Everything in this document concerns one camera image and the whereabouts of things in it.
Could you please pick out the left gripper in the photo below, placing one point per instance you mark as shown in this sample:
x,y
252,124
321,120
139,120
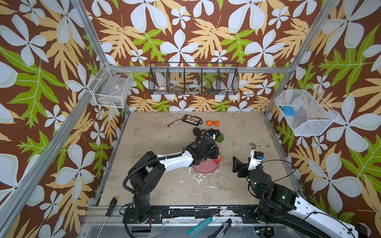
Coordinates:
x,y
215,149

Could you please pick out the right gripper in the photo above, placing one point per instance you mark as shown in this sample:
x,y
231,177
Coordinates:
x,y
244,167

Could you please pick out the dark avocado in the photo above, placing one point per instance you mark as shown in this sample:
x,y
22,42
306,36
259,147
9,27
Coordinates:
x,y
196,131

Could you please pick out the pink dotted plate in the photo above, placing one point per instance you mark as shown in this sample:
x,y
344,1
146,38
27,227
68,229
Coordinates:
x,y
206,167

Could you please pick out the red strawberry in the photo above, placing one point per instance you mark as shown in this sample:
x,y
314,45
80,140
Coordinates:
x,y
217,161

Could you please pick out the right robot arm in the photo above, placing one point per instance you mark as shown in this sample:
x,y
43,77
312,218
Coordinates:
x,y
280,205

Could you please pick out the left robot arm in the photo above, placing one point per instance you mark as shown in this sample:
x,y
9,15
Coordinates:
x,y
145,174

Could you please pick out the green leaf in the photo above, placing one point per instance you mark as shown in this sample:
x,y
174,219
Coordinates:
x,y
220,138

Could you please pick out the black tray with items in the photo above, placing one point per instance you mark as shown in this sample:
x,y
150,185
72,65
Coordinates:
x,y
193,120

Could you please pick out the black grey tool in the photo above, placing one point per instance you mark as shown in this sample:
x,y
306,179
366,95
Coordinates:
x,y
221,231

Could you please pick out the blue object in basket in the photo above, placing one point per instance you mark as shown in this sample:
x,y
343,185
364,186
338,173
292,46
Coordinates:
x,y
288,110

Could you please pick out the teal utility knife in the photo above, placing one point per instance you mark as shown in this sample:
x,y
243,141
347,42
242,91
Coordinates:
x,y
198,228

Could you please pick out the black yellow screwdriver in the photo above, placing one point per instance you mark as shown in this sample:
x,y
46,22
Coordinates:
x,y
111,206

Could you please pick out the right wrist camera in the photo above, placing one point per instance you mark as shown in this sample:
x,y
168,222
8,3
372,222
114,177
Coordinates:
x,y
256,159

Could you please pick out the black wire basket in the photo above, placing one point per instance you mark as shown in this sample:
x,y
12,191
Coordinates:
x,y
206,78

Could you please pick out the white wire basket right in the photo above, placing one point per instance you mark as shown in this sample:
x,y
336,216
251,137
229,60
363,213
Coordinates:
x,y
313,114

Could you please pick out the white wire basket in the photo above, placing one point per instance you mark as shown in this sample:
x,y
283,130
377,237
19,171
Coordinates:
x,y
111,86
313,114

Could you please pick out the white wire basket left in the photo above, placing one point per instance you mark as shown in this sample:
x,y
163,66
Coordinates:
x,y
111,86

